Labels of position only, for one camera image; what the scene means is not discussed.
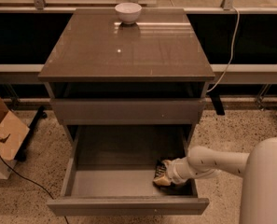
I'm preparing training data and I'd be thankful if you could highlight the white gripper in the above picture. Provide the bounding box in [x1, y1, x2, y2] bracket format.
[153, 158, 191, 187]

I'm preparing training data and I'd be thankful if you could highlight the black rxbar chocolate bar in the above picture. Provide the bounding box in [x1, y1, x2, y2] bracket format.
[154, 161, 167, 178]

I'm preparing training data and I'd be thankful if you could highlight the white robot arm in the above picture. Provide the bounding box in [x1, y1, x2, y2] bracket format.
[153, 137, 277, 224]

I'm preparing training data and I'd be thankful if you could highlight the open grey middle drawer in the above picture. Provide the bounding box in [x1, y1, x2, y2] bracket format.
[48, 125, 209, 216]

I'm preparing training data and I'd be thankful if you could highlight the closed grey top drawer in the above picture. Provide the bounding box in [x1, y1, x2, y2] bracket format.
[50, 99, 205, 125]

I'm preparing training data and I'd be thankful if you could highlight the grey drawer cabinet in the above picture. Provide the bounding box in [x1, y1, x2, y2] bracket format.
[38, 8, 215, 139]

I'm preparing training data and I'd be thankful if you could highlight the black stand foot right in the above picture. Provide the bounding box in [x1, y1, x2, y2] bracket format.
[209, 91, 225, 116]

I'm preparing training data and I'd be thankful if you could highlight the black stand foot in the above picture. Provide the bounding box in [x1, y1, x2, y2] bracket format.
[209, 91, 225, 116]
[15, 105, 48, 161]

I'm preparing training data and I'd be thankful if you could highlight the black stand foot left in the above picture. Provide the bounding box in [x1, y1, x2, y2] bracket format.
[15, 105, 48, 161]

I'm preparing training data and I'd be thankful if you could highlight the open cardboard box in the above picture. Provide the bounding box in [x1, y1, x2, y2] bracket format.
[0, 97, 29, 179]

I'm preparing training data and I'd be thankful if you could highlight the white ceramic bowl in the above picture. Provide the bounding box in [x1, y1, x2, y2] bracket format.
[115, 3, 142, 24]

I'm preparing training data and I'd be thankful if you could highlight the black floor cable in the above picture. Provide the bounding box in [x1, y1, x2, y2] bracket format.
[0, 135, 70, 224]

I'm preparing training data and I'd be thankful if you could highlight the white hanging cable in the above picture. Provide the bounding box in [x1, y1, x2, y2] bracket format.
[206, 7, 241, 94]

